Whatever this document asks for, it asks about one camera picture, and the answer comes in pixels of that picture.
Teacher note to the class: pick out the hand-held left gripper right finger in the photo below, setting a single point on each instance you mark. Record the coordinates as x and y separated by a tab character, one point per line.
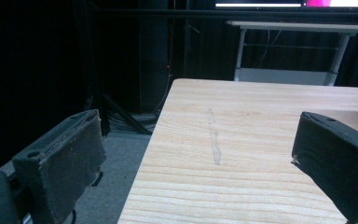
335	161

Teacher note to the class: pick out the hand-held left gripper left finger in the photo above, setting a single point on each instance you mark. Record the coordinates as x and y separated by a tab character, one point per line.
65	158

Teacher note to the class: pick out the black stand leg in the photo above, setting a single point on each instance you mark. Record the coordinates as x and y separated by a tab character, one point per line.
121	113

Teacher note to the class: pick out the strip of clear tape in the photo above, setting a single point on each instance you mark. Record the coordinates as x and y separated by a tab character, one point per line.
214	137

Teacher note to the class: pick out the computer monitor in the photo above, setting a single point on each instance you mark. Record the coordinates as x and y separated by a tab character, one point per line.
295	4

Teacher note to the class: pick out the white metal-frame desk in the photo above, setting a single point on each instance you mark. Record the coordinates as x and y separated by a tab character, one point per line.
292	74

